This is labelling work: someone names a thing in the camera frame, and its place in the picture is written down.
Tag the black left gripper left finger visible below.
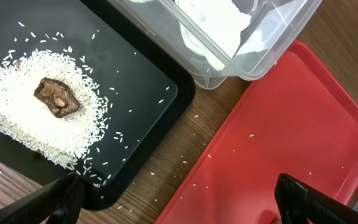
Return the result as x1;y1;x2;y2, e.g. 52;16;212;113
0;173;85;224

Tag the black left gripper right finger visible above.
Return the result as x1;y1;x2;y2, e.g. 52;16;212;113
275;173;358;224

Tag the brown food scrap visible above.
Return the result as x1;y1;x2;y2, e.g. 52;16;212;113
34;77;80;118

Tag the pile of rice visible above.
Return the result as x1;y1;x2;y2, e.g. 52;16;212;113
0;49;112;170

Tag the white paper napkin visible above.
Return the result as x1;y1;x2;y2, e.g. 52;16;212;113
129;0;270;72

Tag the black waste bin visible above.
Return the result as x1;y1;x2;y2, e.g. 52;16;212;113
0;0;195;210

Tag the red plastic tray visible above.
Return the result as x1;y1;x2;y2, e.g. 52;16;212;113
157;41;358;224

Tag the clear plastic bin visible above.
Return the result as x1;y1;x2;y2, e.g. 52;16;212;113
111;0;322;90

